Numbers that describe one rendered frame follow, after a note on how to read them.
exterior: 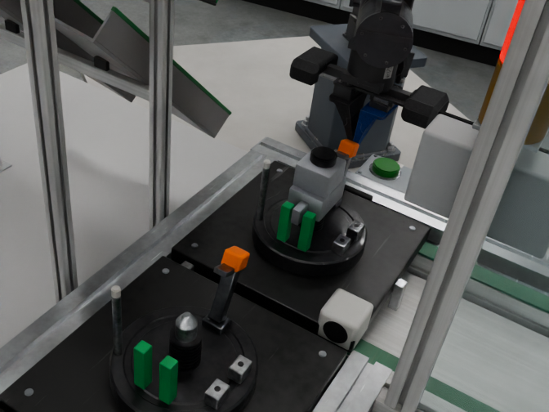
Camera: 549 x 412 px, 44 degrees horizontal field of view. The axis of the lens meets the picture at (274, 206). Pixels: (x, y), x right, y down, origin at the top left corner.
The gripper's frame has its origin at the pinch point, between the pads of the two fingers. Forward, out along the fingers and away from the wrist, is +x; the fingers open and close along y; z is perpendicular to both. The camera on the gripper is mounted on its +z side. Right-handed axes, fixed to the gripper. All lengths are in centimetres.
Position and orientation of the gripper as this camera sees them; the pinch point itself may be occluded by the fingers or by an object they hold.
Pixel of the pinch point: (359, 123)
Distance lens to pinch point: 84.4
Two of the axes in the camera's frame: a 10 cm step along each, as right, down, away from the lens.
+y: -8.5, -3.9, 3.4
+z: 5.1, -4.7, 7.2
